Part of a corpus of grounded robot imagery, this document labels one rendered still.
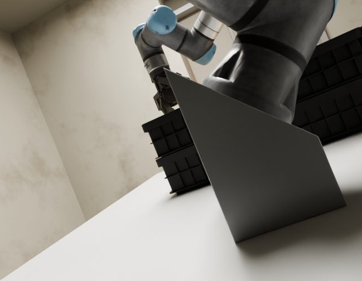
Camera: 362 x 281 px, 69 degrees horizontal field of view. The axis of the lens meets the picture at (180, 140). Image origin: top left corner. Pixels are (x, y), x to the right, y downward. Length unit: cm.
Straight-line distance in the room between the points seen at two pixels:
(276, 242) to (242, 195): 6
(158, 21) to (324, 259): 67
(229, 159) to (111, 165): 280
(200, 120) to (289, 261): 17
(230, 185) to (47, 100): 325
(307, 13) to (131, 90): 264
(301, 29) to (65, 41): 317
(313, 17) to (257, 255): 31
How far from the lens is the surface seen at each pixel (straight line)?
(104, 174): 315
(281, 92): 38
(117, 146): 303
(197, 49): 82
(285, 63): 39
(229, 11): 40
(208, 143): 32
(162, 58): 86
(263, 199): 33
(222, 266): 31
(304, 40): 41
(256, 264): 29
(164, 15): 79
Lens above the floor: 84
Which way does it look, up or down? 1 degrees up
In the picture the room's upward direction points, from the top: 22 degrees counter-clockwise
